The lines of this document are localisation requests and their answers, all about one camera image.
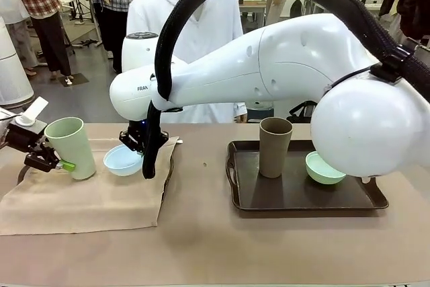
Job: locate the wooden background workbench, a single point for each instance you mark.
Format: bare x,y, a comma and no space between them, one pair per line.
253,6

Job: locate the dark brown serving tray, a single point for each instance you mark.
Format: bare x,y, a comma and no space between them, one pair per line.
21,175
285,196

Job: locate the person's left hand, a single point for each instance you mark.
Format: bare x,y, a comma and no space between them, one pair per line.
241,118

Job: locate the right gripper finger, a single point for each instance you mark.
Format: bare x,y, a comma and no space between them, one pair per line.
129,140
162,138

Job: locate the brown cup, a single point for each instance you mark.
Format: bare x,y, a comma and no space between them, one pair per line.
273,152

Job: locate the beige cloth mat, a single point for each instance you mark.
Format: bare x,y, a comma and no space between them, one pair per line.
84,203

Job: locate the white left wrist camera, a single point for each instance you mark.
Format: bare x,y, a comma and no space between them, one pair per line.
33,109

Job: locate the left forearm in white sleeve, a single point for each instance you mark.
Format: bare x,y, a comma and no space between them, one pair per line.
239,109

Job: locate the light blue bowl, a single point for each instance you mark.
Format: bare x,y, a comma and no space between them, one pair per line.
121,166

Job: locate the pale green cup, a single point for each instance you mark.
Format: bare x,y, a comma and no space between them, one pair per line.
75,156

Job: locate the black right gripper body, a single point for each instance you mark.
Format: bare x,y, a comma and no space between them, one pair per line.
138,132

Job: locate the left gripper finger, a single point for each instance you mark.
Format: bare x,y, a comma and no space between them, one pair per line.
47,151
65,167

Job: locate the black backpack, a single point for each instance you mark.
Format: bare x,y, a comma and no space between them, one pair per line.
296,6

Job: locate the person in white hoodie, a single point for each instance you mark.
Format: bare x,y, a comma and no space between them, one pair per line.
201,31

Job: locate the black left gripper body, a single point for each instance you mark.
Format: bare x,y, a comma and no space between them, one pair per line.
23,135

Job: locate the pale green bowl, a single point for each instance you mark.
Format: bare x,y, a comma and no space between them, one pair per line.
324,176

